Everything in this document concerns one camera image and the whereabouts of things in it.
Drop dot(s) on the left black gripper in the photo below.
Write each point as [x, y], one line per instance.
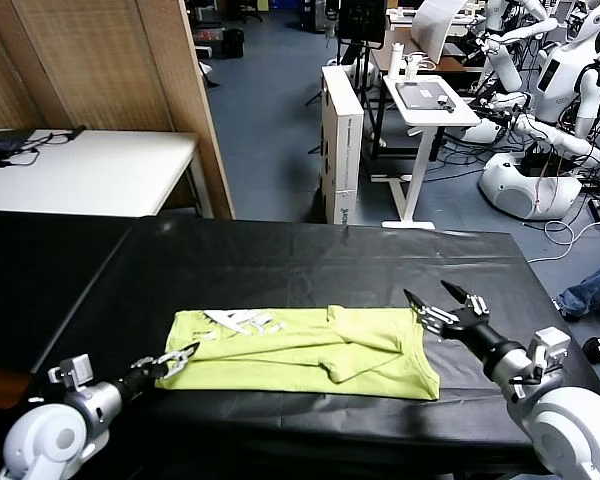
[140, 379]

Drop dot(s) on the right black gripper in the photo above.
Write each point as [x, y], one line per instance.
[490, 347]

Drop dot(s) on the lime green t-shirt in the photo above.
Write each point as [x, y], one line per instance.
[290, 360]

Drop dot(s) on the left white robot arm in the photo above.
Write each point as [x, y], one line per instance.
[55, 435]

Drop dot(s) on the white humanoid robot raised arm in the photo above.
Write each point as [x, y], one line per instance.
[503, 66]

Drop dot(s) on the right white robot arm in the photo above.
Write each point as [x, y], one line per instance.
[570, 435]

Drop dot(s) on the dark sneaker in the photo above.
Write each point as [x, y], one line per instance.
[572, 315]

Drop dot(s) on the blue jeans leg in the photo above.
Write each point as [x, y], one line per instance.
[595, 292]

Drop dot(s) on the black plastic table cover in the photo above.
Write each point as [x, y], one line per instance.
[305, 270]

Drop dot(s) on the black side table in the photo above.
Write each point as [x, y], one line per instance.
[30, 280]

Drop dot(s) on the black power strip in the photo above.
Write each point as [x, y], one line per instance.
[598, 207]

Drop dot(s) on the tall white cardboard box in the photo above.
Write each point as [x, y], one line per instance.
[343, 150]

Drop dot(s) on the white standing desk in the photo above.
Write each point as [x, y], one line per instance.
[431, 115]

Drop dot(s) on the white rectangular table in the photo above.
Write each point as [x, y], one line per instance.
[105, 170]

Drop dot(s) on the small black desk device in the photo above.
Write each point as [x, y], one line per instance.
[446, 103]

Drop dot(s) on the grey closed laptop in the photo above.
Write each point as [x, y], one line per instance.
[421, 96]

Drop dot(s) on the white cup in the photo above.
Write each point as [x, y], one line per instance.
[411, 71]

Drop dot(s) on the brown wooden desk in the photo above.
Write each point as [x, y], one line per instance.
[452, 62]

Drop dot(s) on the white humanoid robot with base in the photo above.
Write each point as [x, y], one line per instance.
[561, 86]

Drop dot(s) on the white water bottle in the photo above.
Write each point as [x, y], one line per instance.
[394, 62]

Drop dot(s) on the black flat bag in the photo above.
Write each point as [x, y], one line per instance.
[0, 145]

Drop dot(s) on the white curved panel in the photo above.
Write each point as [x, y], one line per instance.
[431, 30]

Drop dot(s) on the small white floor object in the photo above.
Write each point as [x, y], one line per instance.
[206, 71]

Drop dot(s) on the black monitor on stand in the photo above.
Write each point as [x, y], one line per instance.
[361, 20]

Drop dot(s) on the wooden folding screen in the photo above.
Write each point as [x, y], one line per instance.
[105, 60]

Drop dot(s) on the black waste bin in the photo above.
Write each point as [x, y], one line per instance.
[233, 44]

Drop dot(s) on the left grey wrist camera box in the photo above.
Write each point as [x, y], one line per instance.
[75, 370]

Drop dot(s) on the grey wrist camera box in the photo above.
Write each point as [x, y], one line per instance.
[550, 347]
[75, 370]

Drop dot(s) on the right grey wrist camera box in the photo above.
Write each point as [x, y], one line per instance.
[550, 347]

